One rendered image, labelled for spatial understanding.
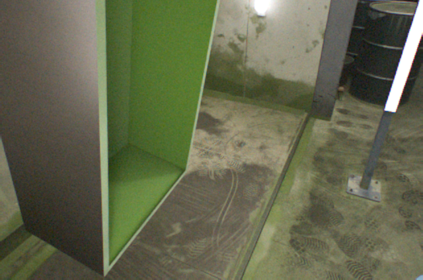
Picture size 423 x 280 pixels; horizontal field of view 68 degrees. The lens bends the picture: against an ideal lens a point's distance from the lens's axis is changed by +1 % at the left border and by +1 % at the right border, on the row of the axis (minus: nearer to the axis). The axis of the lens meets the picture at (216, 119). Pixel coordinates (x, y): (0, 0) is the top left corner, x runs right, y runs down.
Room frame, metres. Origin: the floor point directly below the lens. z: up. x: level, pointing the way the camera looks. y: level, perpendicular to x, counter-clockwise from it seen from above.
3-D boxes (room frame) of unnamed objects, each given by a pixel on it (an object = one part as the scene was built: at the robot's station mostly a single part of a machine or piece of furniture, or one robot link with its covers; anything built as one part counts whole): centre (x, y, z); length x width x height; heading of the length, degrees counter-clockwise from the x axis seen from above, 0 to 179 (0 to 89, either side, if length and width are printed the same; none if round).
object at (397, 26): (2.92, -1.67, 0.44); 0.59 x 0.58 x 0.89; 169
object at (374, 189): (1.55, -0.98, 0.01); 0.20 x 0.20 x 0.01; 65
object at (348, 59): (3.28, -1.35, 0.14); 0.31 x 0.29 x 0.28; 155
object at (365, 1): (3.58, -1.70, 0.44); 0.59 x 0.58 x 0.89; 56
